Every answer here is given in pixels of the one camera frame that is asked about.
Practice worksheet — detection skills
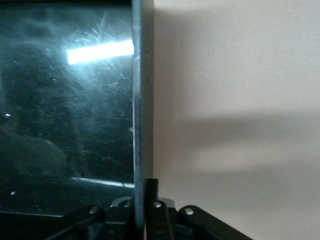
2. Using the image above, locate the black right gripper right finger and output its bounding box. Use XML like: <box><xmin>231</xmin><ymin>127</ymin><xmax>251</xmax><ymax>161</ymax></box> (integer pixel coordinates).
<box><xmin>143</xmin><ymin>178</ymin><xmax>253</xmax><ymax>240</ymax></box>

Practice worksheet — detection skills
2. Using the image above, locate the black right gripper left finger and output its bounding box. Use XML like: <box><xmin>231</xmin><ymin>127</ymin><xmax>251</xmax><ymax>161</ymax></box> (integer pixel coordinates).
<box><xmin>51</xmin><ymin>199</ymin><xmax>141</xmax><ymax>240</ymax></box>

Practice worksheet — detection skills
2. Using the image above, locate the black rectangular plastic box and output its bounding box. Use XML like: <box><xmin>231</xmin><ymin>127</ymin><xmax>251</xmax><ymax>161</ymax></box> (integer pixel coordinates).
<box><xmin>0</xmin><ymin>0</ymin><xmax>156</xmax><ymax>227</ymax></box>

